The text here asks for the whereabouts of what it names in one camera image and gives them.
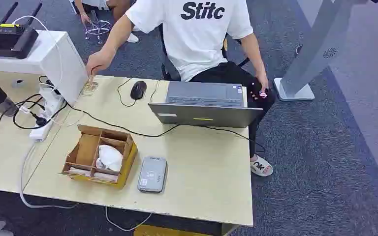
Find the grey card reader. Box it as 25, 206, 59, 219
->
137, 156, 169, 194

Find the white power strip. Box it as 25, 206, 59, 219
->
29, 85, 66, 143

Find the grey metal stand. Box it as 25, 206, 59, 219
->
273, 0, 371, 102

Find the grey laptop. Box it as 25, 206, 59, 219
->
148, 81, 264, 129

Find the wooden compartment box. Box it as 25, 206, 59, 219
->
61, 124, 139, 191

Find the black computer mouse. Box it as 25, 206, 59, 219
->
129, 80, 148, 101

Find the person's left hand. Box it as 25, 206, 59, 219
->
254, 70, 271, 96

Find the looped black cable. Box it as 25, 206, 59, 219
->
12, 97, 68, 131

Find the long black power cable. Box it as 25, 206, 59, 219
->
65, 101, 267, 154

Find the white card stack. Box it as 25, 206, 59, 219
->
92, 172, 120, 183
67, 167, 93, 178

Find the white slipper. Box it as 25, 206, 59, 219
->
250, 154, 274, 177

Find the yellow box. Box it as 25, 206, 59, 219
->
133, 224, 211, 236

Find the seated person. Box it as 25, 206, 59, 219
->
85, 0, 276, 178

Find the white crumpled cloth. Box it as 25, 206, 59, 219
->
95, 144, 124, 173

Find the person's right hand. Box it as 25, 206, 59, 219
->
85, 50, 115, 78

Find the black router with antennas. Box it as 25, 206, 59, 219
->
0, 1, 43, 60

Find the black mouse cable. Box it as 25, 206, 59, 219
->
116, 77, 137, 108

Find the thin rubber band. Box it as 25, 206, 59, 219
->
89, 65, 101, 84

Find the pile of rubber bands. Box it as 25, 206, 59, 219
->
80, 80, 99, 97

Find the white cabinet box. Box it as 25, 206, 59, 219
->
0, 27, 89, 105

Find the crouching person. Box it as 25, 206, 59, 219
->
73, 0, 141, 44

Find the thick white cable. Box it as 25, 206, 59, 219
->
19, 143, 79, 209

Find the thin white router cable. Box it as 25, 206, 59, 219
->
12, 15, 64, 86

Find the chrome stool frame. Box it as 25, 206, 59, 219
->
84, 10, 112, 45

